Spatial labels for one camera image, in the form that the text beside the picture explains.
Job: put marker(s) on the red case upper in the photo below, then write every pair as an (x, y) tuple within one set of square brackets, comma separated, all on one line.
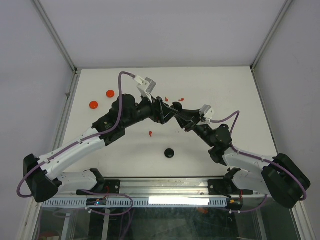
[(110, 93)]

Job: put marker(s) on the slotted cable duct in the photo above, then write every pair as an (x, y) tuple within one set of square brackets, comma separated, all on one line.
[(136, 202)]

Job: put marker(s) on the aluminium mounting rail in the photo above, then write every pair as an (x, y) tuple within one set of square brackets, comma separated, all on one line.
[(214, 186)]

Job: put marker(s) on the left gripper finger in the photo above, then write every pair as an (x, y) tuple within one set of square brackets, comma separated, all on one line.
[(166, 109), (169, 115)]

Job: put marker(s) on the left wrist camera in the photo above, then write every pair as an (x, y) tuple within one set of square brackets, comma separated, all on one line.
[(145, 87)]

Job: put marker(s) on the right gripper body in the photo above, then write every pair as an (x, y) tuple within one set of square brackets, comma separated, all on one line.
[(195, 121)]

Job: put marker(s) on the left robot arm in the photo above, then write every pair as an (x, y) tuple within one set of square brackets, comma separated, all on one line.
[(45, 176)]

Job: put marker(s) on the red case lower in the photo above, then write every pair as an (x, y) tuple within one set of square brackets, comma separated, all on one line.
[(93, 105)]

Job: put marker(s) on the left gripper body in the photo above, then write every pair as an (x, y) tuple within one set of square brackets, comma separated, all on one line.
[(157, 115)]

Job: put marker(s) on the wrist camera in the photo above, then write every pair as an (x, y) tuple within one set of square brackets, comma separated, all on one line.
[(206, 114), (145, 87)]

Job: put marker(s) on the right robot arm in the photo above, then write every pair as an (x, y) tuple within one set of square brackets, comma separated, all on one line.
[(273, 176)]

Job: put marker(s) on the black case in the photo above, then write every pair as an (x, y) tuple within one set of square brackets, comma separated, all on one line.
[(177, 106), (169, 153)]

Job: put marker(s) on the red case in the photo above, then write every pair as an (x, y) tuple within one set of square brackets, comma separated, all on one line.
[(110, 93), (93, 105)]

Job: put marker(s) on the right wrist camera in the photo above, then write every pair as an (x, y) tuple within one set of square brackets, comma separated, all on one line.
[(206, 114)]

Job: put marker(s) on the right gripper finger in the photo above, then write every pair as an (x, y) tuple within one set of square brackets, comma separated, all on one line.
[(184, 122), (188, 114)]

